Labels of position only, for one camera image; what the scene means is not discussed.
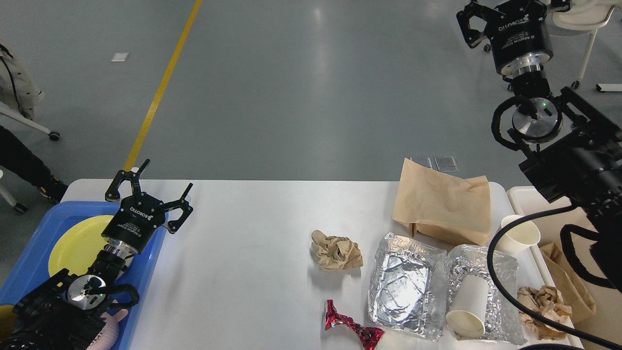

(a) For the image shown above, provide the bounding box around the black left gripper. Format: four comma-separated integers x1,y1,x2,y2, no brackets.
101,158,194,255

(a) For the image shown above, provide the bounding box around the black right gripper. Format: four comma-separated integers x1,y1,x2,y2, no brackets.
456,0,571,76

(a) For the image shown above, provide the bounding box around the yellow plastic plate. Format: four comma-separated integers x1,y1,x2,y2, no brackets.
48,215,113,277

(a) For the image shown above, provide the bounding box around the pink ceramic mug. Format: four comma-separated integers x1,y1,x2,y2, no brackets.
87,309,129,350

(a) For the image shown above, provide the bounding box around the brown paper bag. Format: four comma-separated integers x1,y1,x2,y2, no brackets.
392,158,492,245

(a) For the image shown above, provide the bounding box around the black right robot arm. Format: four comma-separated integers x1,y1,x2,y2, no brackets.
457,0,622,350

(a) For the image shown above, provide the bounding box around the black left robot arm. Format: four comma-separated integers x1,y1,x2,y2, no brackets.
1,159,193,350

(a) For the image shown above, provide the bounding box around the white office chair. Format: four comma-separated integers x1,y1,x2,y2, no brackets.
484,0,621,98

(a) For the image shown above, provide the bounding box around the white chair base right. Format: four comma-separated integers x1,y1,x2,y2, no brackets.
595,83,622,93

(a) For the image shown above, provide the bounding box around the blue plastic tray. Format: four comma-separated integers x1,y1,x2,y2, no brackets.
0,201,169,350

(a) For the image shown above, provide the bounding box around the person in black trousers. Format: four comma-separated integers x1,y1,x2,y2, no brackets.
0,126,68,204

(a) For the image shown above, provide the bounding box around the chair with beige coat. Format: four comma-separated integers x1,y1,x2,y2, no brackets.
0,40,61,141

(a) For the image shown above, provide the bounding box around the blue ceramic mug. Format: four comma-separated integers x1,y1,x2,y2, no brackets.
0,304,17,343

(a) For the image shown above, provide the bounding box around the crumpled brown paper ball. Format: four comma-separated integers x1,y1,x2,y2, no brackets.
311,230,364,272

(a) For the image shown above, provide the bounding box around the beige plastic bin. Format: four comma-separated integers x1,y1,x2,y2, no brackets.
506,186,622,350

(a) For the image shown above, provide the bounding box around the upright white paper cup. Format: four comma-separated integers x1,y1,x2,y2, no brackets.
495,221,541,256

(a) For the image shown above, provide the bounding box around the red foil wrapper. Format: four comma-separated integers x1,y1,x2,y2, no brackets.
323,299,385,350

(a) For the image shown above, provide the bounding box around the aluminium foil tray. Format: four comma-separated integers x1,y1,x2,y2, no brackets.
367,232,448,341
445,245,526,345

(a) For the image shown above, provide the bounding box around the crumpled brown paper right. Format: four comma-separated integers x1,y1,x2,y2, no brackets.
517,285,572,341

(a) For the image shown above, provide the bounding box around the brown paper in bin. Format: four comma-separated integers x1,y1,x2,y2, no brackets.
539,242,597,324

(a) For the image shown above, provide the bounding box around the lying white paper cup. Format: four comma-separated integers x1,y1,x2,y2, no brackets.
445,275,489,338

